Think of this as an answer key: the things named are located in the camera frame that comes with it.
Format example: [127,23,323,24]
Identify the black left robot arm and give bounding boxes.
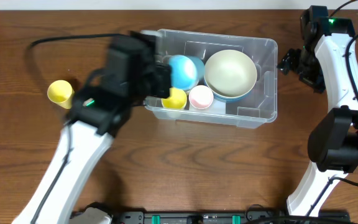
[14,30,172,223]

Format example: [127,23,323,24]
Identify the yellow cup front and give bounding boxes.
[161,87,187,110]

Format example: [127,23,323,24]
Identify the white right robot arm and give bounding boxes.
[277,6,358,220]

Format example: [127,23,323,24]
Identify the white cup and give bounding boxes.
[167,109,183,119]

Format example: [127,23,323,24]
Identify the white label in bin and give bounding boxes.
[189,100,226,114]

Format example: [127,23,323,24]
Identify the yellow cup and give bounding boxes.
[47,80,75,110]
[161,87,187,110]

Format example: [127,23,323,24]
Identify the light blue cup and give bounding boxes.
[168,55,205,91]

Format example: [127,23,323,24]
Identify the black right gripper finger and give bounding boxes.
[277,58,298,75]
[284,49,301,62]

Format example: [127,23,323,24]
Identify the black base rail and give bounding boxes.
[112,208,351,224]

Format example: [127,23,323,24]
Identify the pink cup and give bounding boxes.
[189,85,214,110]

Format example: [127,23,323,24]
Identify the clear plastic storage bin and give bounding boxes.
[145,29,278,129]

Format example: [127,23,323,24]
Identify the dark blue bowl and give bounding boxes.
[205,83,254,103]

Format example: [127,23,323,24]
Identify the beige large bowl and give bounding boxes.
[204,50,257,97]

